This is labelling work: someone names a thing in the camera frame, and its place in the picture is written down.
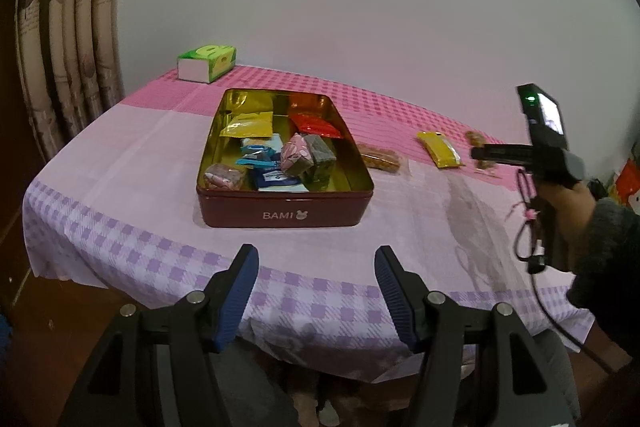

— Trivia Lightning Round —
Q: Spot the pink string charm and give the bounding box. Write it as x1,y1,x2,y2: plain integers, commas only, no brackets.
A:
507,202,541,222

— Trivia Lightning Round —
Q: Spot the pink snack packet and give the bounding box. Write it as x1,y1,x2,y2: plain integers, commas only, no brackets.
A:
202,163,247,192
280,133,315,175

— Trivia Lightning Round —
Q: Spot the red tin box gold inside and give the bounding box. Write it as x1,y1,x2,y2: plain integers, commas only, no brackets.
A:
196,88,374,229

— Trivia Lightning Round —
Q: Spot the clear peanut bar packet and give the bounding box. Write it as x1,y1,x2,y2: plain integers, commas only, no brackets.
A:
356,142,403,174

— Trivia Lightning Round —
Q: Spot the red snack packet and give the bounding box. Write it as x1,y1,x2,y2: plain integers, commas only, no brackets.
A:
289,113,342,139

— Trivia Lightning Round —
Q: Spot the person's right hand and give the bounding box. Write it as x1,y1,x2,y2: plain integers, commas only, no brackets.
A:
537,181,598,272

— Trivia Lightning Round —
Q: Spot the dark sesame bar packet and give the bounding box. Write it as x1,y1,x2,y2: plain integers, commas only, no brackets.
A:
300,134,337,192

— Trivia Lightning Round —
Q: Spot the small clear nut snack packet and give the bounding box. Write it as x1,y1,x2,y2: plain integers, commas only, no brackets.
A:
465,131,501,178

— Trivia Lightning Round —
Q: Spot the colourful cartoon bag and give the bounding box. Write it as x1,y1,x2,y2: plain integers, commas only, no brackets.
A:
612,157,640,215

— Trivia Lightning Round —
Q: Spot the pink purple checked tablecloth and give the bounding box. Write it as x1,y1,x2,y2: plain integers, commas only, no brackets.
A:
22,64,596,383

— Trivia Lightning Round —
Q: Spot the yellow snack packet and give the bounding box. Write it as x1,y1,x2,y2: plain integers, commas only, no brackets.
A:
417,131,463,169
220,111,275,138

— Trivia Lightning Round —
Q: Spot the green tissue box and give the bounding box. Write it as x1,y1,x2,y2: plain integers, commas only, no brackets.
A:
177,43,237,84

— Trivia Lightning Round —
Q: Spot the beige patterned curtain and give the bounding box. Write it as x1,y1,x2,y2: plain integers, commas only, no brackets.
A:
15,0,126,162

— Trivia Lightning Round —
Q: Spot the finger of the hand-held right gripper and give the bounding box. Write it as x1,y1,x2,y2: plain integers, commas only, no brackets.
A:
470,143,533,168

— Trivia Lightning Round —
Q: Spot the blue candy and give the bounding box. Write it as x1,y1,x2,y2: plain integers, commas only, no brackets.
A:
236,134,285,170

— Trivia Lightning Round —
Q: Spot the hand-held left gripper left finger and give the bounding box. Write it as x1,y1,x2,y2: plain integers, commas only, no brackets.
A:
72,243,261,427

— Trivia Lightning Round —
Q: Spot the blue cracker packet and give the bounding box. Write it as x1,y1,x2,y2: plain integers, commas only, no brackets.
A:
247,167,311,194

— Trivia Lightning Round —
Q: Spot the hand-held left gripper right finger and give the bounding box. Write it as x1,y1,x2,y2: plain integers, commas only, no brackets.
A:
374,245,581,427

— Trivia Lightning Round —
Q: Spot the black cable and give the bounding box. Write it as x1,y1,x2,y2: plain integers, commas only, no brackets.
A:
512,169,616,375

